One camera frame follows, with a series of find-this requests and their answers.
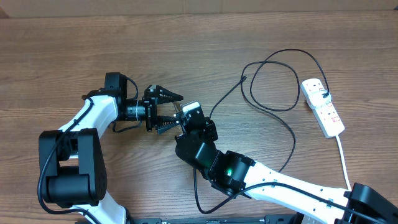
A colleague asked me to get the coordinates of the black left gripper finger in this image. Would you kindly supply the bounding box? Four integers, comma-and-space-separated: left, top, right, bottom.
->
156, 116, 179, 134
156, 86, 183, 105

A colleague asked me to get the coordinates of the black smartphone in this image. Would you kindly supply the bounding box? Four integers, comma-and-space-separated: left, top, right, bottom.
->
173, 102, 182, 118

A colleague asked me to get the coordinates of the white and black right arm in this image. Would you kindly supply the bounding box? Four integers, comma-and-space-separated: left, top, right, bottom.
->
174, 103, 397, 223

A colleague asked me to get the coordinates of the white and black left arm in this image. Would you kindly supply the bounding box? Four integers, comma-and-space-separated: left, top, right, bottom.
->
37, 72, 183, 223

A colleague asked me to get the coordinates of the white power strip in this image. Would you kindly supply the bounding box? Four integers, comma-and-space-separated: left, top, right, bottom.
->
300, 78, 345, 138

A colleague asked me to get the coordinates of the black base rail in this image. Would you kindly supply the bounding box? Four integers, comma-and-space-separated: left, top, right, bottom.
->
127, 213, 318, 224

